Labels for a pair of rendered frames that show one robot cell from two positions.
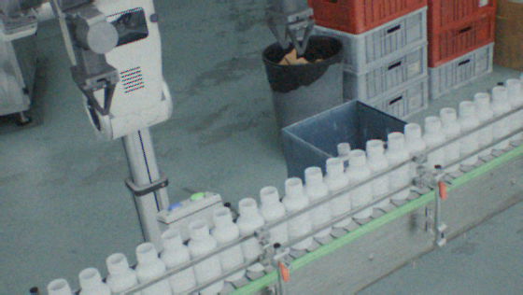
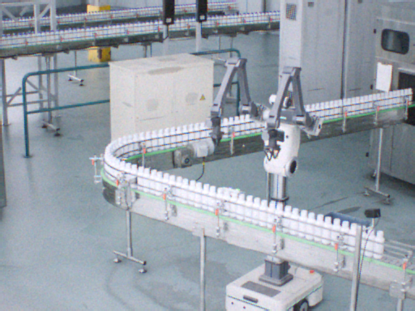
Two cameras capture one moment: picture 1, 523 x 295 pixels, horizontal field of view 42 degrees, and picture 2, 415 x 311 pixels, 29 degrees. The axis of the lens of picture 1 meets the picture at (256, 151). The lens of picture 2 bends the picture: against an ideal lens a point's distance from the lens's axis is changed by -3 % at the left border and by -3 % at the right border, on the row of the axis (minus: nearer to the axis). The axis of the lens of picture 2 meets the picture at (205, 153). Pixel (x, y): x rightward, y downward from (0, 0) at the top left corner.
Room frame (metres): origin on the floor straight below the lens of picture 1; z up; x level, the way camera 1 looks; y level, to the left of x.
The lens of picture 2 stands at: (-0.97, -4.53, 3.01)
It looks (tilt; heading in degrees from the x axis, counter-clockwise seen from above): 17 degrees down; 66
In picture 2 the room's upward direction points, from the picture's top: 1 degrees clockwise
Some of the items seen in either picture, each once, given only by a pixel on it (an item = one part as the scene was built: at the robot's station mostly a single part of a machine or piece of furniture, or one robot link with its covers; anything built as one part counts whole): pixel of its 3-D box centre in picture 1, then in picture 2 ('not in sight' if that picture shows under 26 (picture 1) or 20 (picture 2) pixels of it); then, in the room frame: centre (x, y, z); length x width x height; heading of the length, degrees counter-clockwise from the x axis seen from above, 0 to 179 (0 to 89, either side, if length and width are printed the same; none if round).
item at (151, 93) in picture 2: not in sight; (160, 109); (2.37, 4.33, 0.59); 1.10 x 0.62 x 1.18; 10
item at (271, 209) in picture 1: (273, 222); (234, 204); (1.25, -0.01, 1.08); 0.06 x 0.06 x 0.17
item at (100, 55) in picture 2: not in sight; (99, 32); (3.46, 10.67, 0.55); 0.40 x 0.38 x 1.10; 28
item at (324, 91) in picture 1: (307, 102); not in sight; (3.50, -0.33, 0.32); 0.45 x 0.45 x 0.64
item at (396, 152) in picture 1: (396, 166); (279, 217); (1.41, -0.33, 1.08); 0.06 x 0.06 x 0.17
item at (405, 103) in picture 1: (372, 100); not in sight; (3.85, -0.76, 0.11); 0.61 x 0.41 x 0.22; 124
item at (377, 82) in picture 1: (370, 67); not in sight; (3.85, -0.76, 0.33); 0.61 x 0.41 x 0.22; 124
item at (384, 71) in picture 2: not in sight; (383, 76); (4.29, 2.54, 1.22); 0.23 x 0.04 x 0.32; 100
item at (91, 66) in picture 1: (91, 59); (216, 129); (1.25, 0.29, 1.51); 0.10 x 0.07 x 0.07; 28
